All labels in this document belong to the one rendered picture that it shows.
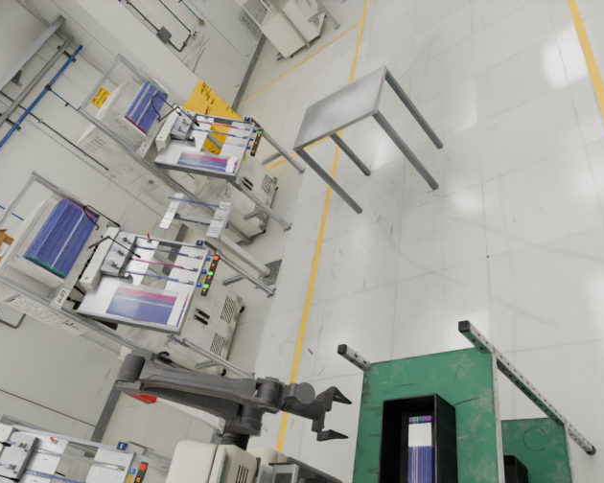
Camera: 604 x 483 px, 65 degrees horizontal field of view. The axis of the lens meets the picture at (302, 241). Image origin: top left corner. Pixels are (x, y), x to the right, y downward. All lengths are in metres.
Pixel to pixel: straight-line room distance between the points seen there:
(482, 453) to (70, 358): 4.22
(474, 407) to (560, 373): 1.07
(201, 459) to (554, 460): 1.20
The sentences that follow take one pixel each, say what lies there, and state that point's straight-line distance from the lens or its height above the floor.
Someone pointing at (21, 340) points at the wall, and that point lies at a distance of 4.96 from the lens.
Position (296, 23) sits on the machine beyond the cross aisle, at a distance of 7.23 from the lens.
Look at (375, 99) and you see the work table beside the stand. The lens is 3.14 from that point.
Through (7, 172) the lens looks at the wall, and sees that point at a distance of 5.37.
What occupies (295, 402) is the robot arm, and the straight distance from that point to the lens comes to 1.31.
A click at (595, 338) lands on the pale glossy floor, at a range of 2.52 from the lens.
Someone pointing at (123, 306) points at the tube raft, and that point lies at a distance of 3.47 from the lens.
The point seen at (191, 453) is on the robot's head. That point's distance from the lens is 1.49.
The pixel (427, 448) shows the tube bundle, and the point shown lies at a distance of 1.44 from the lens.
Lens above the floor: 2.21
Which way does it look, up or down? 32 degrees down
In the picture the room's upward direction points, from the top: 50 degrees counter-clockwise
